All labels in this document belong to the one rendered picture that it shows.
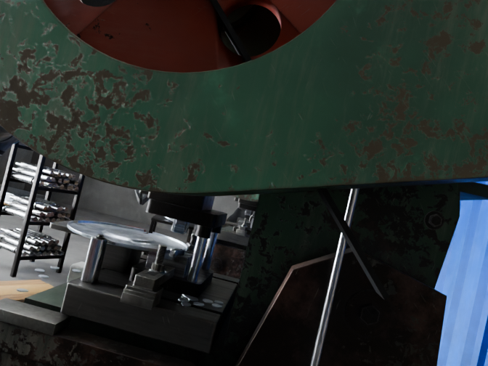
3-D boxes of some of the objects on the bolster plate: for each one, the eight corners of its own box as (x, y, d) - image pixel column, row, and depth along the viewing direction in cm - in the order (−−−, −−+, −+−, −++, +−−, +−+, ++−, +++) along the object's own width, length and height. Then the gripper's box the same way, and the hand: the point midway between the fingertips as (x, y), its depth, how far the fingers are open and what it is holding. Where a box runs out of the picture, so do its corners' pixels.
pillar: (200, 269, 108) (213, 216, 108) (201, 267, 110) (213, 216, 110) (208, 271, 108) (221, 218, 108) (209, 269, 110) (221, 217, 110)
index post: (79, 280, 83) (91, 233, 84) (86, 277, 86) (97, 232, 87) (92, 283, 83) (104, 237, 83) (99, 281, 86) (110, 235, 86)
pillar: (185, 280, 91) (200, 218, 92) (188, 279, 94) (202, 218, 94) (195, 282, 91) (210, 220, 92) (197, 281, 93) (212, 220, 94)
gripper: (173, 147, 144) (159, 207, 143) (149, 141, 145) (134, 201, 144) (167, 144, 135) (152, 208, 135) (141, 137, 136) (125, 201, 136)
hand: (141, 200), depth 137 cm, fingers closed
